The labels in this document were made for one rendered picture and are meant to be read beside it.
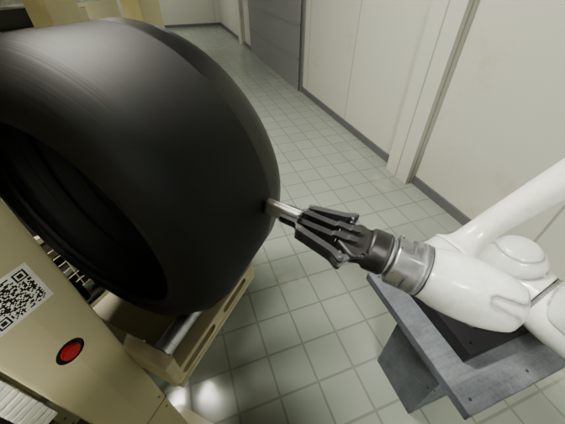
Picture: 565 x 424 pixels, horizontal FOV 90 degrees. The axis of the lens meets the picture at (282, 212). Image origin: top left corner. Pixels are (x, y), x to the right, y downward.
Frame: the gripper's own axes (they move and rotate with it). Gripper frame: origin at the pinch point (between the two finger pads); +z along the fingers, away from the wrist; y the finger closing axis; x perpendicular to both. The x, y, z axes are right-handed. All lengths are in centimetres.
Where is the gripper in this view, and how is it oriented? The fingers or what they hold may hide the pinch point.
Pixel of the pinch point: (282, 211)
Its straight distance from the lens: 53.4
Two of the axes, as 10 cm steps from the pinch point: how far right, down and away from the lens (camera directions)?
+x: -1.3, 7.1, 7.0
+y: -4.1, 6.0, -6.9
